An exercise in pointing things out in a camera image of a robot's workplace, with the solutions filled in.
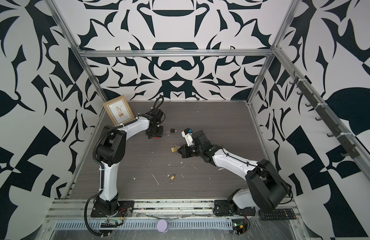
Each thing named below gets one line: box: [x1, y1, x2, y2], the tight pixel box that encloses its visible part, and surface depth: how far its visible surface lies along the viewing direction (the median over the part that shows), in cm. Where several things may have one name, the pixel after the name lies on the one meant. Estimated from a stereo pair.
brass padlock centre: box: [170, 144, 178, 153], surface depth 96 cm
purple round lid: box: [156, 219, 169, 233], surface depth 64 cm
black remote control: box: [258, 208, 297, 221], surface depth 73 cm
